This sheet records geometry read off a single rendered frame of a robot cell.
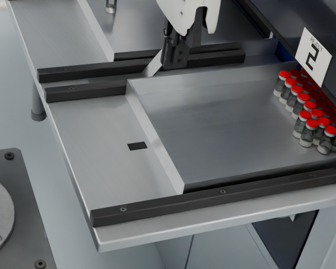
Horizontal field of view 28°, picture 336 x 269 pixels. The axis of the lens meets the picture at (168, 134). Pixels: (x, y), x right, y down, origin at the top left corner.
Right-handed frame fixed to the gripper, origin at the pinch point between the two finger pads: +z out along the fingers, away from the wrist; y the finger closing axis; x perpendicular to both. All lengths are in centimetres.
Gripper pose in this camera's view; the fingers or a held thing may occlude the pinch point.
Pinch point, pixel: (175, 52)
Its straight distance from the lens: 88.2
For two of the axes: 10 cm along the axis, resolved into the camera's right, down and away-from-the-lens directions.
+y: -3.5, -6.4, 6.9
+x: -9.3, 1.3, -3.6
